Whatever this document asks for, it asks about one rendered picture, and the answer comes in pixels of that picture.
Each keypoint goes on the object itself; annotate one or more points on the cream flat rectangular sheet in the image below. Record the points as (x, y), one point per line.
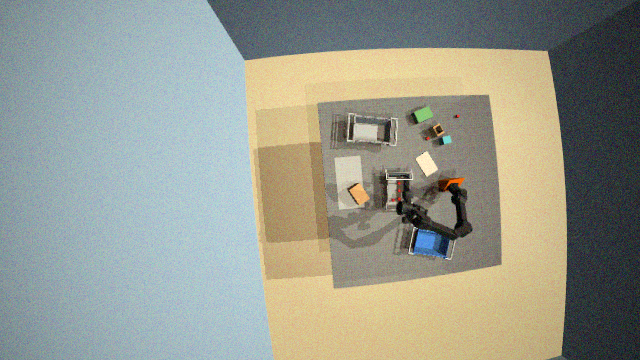
(426, 163)

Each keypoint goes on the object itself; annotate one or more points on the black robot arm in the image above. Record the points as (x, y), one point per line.
(424, 222)

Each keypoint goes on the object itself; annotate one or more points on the green box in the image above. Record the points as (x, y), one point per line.
(422, 115)

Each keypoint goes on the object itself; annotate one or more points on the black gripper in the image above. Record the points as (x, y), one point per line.
(407, 195)

